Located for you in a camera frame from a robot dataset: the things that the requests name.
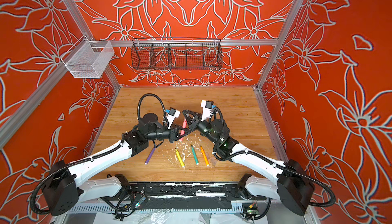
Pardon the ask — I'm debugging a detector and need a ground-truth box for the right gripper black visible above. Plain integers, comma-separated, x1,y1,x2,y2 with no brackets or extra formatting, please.
181,111,221,147

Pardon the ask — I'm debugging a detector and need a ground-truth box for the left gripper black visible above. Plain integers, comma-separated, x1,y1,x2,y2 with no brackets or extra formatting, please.
146,121,189,142

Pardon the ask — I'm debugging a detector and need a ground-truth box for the pink marker pen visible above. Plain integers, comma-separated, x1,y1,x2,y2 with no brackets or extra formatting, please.
179,119,188,142

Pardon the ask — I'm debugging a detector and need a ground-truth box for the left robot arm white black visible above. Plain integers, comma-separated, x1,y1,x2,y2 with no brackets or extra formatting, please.
29,113,195,216

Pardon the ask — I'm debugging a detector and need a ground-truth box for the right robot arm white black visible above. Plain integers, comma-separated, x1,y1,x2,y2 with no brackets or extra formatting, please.
182,110,315,216

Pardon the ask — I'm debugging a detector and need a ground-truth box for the green marker pen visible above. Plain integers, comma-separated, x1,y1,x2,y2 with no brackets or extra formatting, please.
191,145,199,165

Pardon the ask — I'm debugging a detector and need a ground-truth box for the yellow marker pen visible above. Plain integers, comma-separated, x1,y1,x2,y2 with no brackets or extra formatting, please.
175,149,185,168

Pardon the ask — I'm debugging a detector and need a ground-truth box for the orange marker pen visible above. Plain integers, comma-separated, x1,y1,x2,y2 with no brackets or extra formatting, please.
200,146,209,166

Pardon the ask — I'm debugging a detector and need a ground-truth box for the purple marker pen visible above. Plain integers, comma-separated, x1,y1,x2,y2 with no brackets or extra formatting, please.
145,147,156,165

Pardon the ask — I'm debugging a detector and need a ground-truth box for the clear plastic bin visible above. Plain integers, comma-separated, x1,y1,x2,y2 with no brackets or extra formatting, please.
61,41,114,79

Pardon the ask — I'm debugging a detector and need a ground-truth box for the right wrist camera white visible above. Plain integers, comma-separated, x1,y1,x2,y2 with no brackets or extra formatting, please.
201,100,215,121

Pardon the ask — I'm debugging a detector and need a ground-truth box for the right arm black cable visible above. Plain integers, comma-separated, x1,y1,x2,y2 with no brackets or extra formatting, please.
211,105,337,208

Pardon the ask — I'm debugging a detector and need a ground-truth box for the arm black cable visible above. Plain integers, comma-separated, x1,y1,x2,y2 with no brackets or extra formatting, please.
211,105,337,208
30,93,166,215

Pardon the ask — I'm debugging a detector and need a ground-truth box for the black wire basket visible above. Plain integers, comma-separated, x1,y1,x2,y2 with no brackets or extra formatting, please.
131,38,223,71

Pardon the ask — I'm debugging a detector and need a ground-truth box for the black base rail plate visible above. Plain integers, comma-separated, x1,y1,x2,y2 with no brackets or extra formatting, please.
106,182,267,202

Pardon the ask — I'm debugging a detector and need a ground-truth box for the grey slotted cable duct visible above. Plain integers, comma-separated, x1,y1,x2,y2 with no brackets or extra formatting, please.
67,203,244,214

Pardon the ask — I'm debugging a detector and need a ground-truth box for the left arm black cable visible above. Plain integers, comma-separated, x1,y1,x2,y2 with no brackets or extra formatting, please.
30,93,166,215

